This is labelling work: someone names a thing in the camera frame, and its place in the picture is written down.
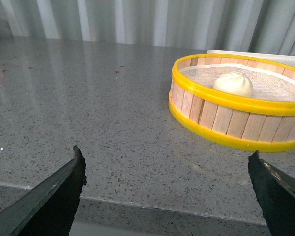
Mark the grey pleated curtain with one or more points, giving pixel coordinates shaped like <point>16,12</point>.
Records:
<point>261,26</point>

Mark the yellow rimmed wooden steamer basket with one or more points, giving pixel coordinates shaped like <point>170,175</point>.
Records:
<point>231,120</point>

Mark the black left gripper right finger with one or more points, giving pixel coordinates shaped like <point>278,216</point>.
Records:
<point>275,193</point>

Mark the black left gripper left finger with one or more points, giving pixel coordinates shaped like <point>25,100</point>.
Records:
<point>48,209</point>

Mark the white steamer liner cloth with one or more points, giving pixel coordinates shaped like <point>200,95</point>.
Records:
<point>267,85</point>

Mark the white steamed bun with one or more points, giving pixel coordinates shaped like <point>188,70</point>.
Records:
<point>234,83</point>

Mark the white bear print tray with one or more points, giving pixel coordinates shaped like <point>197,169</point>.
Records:
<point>284,59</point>

